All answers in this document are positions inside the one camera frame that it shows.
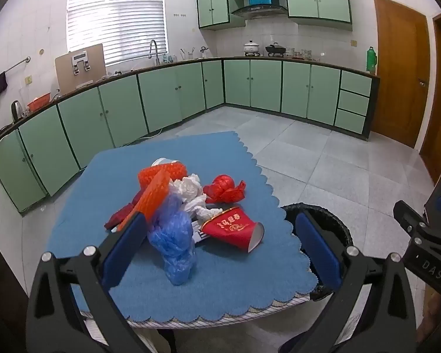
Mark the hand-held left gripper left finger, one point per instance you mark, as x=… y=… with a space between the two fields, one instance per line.
x=123 y=250

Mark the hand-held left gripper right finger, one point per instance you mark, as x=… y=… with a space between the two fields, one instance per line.
x=318 y=250

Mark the black trash bin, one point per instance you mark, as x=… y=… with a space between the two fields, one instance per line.
x=338 y=228

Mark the dark red wrapper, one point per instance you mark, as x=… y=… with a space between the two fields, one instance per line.
x=115 y=218

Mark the blue plastic bag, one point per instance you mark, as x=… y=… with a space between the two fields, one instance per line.
x=172 y=242

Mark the orange foam net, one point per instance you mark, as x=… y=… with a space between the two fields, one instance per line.
x=152 y=200

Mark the green white snack packet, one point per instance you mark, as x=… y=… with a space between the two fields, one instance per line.
x=197 y=235

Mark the white paper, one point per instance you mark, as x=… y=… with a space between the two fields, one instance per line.
x=185 y=189

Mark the red paper cup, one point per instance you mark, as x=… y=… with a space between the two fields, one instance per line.
x=231 y=228

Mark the white paper cup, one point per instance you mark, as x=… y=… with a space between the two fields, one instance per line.
x=161 y=161

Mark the red plastic bag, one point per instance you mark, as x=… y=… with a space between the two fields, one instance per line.
x=222 y=187

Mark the blue scalloped table mat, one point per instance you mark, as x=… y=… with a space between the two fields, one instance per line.
x=220 y=161

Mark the wooden door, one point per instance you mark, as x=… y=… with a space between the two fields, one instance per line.
x=397 y=81

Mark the green bottle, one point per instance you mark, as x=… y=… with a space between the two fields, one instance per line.
x=371 y=60

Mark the green base cabinets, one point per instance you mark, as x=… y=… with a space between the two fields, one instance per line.
x=161 y=95

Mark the red plastic basket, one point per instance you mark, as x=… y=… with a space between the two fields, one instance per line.
x=39 y=102

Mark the steel kettle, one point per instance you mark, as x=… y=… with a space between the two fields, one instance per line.
x=17 y=112

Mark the cardboard box with papers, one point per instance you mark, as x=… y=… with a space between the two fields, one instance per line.
x=64 y=77

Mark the kitchen faucet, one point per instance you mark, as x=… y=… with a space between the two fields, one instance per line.
x=156 y=57

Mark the utensil holder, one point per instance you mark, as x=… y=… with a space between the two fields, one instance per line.
x=186 y=55

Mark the black wok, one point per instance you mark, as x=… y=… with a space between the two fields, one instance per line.
x=275 y=49

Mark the white cooking pot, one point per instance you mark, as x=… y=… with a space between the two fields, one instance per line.
x=250 y=48

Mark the white window blinds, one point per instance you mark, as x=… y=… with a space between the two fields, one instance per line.
x=114 y=18

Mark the range hood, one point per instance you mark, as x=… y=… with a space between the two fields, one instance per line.
x=259 y=9

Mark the white bracket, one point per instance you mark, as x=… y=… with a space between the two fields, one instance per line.
x=80 y=57

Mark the metal towel rail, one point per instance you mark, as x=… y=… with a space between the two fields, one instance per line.
x=16 y=64

